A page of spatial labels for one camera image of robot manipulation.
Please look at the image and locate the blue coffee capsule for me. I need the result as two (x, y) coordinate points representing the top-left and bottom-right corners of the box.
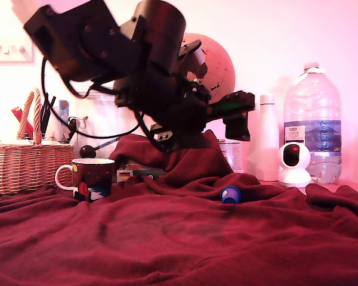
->
(220, 185), (242, 205)

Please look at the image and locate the black coffee scoop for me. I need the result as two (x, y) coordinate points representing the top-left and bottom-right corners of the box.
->
(79, 139), (120, 159)

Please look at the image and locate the dark printed mug white inside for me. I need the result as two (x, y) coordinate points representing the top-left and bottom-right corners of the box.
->
(54, 158), (116, 203)

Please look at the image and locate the white metal tin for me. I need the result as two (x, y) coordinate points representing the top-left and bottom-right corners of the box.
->
(218, 140), (245, 173)

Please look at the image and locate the white flask bottle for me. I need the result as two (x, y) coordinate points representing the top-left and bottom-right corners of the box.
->
(255, 94), (281, 182)

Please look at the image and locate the grey cardboard box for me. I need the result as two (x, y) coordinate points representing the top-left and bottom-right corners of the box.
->
(125, 160), (166, 170)

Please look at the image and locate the cork globe on metal stand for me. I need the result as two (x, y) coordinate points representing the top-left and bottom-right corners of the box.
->
(181, 32), (236, 105)

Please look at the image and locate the dark box with flag print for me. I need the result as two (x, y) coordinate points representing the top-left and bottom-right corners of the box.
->
(116, 168), (168, 183)

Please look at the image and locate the large clear water bottle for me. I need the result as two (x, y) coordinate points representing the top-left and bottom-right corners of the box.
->
(283, 62), (342, 185)

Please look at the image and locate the clear container with white lid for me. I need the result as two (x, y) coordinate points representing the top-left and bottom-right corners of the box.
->
(76, 85), (132, 160)

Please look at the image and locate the dark red fleece blanket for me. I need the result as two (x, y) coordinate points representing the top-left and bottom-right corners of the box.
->
(0, 129), (358, 286)

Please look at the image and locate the blue and white utensil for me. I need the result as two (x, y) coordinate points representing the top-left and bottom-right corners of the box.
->
(58, 100), (70, 141)

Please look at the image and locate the black kitchen utensil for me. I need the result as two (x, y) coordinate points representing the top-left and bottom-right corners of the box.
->
(45, 96), (57, 135)
(41, 92), (50, 135)

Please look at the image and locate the red flat box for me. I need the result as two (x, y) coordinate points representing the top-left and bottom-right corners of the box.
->
(11, 106), (35, 140)

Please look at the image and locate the small white round camera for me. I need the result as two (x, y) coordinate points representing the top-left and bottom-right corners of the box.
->
(276, 142), (313, 188)

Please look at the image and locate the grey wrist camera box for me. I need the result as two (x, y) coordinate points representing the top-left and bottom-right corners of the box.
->
(178, 39), (208, 74)

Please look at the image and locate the brown handled utensil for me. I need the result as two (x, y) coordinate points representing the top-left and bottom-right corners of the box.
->
(67, 116), (79, 141)

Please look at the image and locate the wire utensil rack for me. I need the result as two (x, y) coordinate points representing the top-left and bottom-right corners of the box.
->
(42, 132), (75, 144)

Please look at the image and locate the wicker basket with handle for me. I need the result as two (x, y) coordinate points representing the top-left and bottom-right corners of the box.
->
(0, 88), (75, 196)

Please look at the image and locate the white wall light switch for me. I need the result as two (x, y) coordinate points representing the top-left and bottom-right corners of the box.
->
(0, 38), (35, 64)

